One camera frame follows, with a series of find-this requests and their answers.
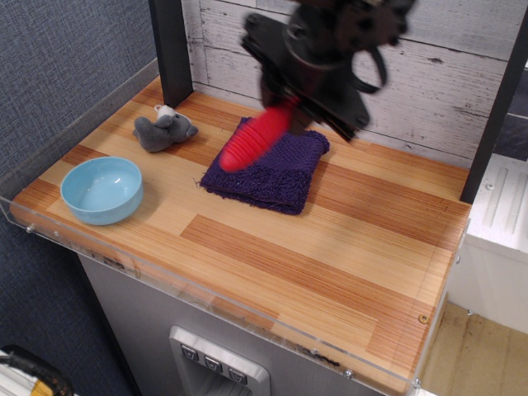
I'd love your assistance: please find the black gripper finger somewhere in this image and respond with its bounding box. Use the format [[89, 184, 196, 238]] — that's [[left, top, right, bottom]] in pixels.
[[289, 109, 316, 135], [260, 73, 293, 108]]

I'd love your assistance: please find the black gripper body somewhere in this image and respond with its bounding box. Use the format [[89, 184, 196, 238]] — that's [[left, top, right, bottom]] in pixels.
[[242, 12, 370, 141]]

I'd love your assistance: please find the red handled metal spoon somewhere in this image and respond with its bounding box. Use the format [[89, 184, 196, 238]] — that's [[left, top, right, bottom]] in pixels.
[[219, 97, 299, 172]]

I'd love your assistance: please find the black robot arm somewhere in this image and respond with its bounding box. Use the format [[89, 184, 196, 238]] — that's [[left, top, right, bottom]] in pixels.
[[242, 1, 413, 141]]

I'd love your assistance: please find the purple folded cloth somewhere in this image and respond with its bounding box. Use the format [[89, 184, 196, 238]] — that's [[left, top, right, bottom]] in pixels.
[[200, 130, 330, 215]]

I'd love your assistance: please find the grey plush toy animal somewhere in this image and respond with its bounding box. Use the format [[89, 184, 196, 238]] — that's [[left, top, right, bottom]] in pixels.
[[132, 105, 198, 153]]

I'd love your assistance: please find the light blue bowl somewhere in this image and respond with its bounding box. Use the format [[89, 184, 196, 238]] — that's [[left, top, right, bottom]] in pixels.
[[60, 157, 144, 226]]

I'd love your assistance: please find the grey cabinet with button panel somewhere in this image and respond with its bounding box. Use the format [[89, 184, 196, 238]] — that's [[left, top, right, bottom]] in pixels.
[[76, 252, 397, 396]]

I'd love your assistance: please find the clear acrylic table guard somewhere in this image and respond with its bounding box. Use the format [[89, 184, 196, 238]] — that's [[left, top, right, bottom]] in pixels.
[[0, 57, 471, 396]]

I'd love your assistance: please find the black and yellow bag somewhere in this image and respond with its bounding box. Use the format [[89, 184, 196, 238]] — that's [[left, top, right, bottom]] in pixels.
[[1, 345, 75, 395]]

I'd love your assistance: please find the black cable loop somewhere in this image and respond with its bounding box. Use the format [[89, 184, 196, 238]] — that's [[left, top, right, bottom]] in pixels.
[[350, 45, 389, 95]]

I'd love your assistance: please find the black left vertical post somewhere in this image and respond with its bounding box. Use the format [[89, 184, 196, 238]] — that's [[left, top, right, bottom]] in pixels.
[[148, 0, 194, 107]]

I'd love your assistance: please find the black vertical post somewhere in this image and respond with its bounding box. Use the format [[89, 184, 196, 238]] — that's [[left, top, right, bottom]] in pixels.
[[460, 10, 527, 204], [148, 0, 194, 107]]

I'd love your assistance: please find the black right vertical post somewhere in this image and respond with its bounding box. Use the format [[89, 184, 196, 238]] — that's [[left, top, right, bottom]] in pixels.
[[460, 10, 527, 204]]

